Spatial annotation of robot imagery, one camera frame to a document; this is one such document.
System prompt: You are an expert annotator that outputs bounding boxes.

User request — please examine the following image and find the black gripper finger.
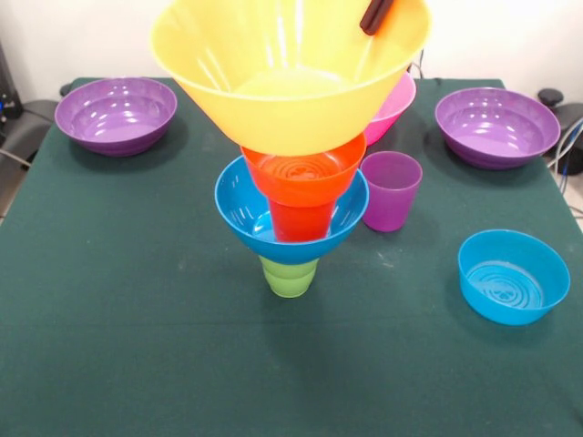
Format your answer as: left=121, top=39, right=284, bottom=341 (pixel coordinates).
left=359, top=0, right=394, bottom=36

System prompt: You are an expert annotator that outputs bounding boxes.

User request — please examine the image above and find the yellow plastic bowl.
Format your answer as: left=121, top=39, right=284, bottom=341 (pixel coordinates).
left=149, top=0, right=433, bottom=157

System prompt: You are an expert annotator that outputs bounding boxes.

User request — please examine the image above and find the orange plastic bowl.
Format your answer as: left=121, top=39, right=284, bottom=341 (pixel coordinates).
left=240, top=132, right=367, bottom=208

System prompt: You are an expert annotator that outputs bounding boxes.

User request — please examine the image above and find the orange plastic cup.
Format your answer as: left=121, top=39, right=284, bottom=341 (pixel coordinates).
left=268, top=198, right=338, bottom=243

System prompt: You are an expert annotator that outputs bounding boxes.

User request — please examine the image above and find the deep blue plastic bowl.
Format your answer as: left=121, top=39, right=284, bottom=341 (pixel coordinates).
left=214, top=155, right=370, bottom=266

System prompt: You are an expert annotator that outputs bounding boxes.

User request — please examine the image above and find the pink plastic bowl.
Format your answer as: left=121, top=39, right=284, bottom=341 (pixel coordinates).
left=365, top=72, right=417, bottom=147

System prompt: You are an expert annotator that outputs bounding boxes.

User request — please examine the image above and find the purple plastic bowl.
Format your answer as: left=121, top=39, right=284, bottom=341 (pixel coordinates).
left=54, top=76, right=179, bottom=158
left=434, top=86, right=562, bottom=170

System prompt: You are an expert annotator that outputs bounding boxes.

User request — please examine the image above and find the purple plastic cup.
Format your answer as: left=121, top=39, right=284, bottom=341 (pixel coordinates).
left=363, top=150, right=424, bottom=233

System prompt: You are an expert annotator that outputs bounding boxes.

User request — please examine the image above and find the black round knob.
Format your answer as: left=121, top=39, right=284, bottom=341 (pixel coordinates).
left=537, top=88, right=566, bottom=109

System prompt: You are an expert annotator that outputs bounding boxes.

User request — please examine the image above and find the green plastic cup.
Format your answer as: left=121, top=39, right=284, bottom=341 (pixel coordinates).
left=258, top=253, right=320, bottom=300

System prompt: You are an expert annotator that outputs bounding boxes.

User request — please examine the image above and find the low blue plastic bowl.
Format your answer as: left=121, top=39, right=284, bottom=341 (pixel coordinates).
left=457, top=229, right=571, bottom=326

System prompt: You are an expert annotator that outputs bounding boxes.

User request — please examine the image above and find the dark green table cloth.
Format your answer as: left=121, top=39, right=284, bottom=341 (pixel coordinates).
left=0, top=76, right=583, bottom=437

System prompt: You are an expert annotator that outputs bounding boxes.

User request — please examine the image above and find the black device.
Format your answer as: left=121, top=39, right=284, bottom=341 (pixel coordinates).
left=0, top=43, right=24, bottom=123

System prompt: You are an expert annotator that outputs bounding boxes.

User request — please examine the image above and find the white cable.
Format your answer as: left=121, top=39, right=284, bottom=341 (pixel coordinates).
left=0, top=147, right=32, bottom=168
left=546, top=117, right=583, bottom=170

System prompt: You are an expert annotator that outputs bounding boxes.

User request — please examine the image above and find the blue cable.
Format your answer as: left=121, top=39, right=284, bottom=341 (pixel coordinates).
left=557, top=116, right=583, bottom=178

